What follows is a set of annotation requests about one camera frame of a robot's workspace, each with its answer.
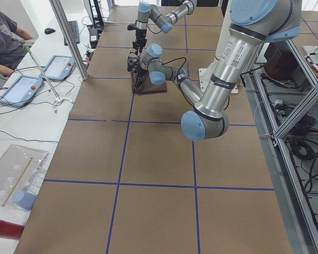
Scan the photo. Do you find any near blue teach pendant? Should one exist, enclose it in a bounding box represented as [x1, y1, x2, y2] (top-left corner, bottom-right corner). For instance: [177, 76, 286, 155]
[0, 75, 43, 108]

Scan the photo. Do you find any wooden stick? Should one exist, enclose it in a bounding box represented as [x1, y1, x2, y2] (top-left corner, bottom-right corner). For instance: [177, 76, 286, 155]
[1, 157, 33, 207]

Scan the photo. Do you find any brown t-shirt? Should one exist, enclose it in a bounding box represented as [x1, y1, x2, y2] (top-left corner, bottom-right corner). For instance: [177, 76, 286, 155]
[131, 69, 167, 95]

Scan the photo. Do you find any aluminium frame post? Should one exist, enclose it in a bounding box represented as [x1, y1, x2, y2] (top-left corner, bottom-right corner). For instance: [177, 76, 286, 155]
[49, 0, 89, 80]

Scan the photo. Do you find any black box white label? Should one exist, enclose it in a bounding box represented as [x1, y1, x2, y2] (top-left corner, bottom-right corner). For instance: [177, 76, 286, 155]
[89, 28, 99, 49]

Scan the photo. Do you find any silver rod green tip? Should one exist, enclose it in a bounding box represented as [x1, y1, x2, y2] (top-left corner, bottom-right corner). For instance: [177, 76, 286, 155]
[25, 46, 74, 114]

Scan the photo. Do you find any person in grey shirt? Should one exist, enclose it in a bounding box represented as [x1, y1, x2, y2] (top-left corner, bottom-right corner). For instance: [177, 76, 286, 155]
[0, 11, 33, 77]

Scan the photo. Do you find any blue teach pendant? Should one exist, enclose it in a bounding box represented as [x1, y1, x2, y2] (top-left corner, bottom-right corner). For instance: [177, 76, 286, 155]
[0, 75, 43, 108]
[43, 55, 75, 81]

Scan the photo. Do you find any clear plastic bag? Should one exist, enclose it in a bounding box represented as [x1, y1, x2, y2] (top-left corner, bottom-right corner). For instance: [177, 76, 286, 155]
[0, 145, 49, 211]

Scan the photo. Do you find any red cylinder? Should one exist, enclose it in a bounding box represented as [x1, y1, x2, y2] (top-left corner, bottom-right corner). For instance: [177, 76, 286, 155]
[0, 220, 24, 240]

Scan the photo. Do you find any white camera pedestal column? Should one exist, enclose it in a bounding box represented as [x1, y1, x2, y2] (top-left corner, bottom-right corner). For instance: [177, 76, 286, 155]
[198, 0, 239, 94]

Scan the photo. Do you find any far blue teach pendant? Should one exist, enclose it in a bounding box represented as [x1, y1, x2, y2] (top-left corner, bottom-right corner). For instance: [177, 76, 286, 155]
[43, 55, 75, 81]

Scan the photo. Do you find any light blue cup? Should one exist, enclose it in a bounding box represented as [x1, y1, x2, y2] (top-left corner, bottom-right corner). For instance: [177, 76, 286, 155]
[13, 191, 37, 211]

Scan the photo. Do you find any aluminium side frame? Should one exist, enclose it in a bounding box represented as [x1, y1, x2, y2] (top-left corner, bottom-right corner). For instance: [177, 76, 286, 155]
[241, 34, 318, 253]

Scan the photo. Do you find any black keyboard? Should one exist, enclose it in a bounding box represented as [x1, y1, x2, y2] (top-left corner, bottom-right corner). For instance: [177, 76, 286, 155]
[68, 21, 80, 44]

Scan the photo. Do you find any black computer mouse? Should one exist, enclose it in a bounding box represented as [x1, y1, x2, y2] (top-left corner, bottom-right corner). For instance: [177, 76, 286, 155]
[44, 28, 56, 35]

